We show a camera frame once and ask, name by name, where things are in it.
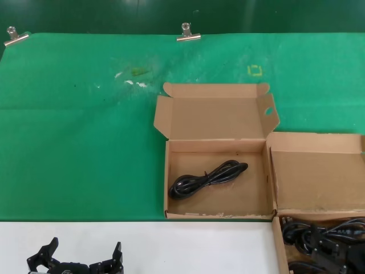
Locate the cardboard box with hole flap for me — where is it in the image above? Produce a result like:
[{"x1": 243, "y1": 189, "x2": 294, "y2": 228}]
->
[{"x1": 153, "y1": 82, "x2": 281, "y2": 220}]

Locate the cardboard box with torn lid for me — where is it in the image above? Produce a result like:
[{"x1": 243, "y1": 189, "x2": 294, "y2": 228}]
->
[{"x1": 265, "y1": 131, "x2": 365, "y2": 274}]

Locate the black power cable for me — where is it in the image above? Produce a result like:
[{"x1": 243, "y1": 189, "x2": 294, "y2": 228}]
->
[
  {"x1": 322, "y1": 218, "x2": 365, "y2": 238},
  {"x1": 168, "y1": 160, "x2": 249, "y2": 200},
  {"x1": 281, "y1": 216, "x2": 313, "y2": 247},
  {"x1": 287, "y1": 260, "x2": 319, "y2": 274}
]

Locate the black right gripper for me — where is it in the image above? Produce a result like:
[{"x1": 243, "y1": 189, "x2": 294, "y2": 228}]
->
[{"x1": 310, "y1": 224, "x2": 365, "y2": 274}]

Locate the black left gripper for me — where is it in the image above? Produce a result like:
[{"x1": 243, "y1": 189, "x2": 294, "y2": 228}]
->
[{"x1": 27, "y1": 236, "x2": 124, "y2": 274}]

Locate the green table mat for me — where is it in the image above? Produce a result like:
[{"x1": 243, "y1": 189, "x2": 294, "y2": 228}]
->
[{"x1": 0, "y1": 32, "x2": 365, "y2": 222}]

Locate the silver metal binder clip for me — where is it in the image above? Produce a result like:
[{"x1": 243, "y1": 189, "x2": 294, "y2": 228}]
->
[
  {"x1": 3, "y1": 26, "x2": 30, "y2": 47},
  {"x1": 176, "y1": 22, "x2": 202, "y2": 43}
]

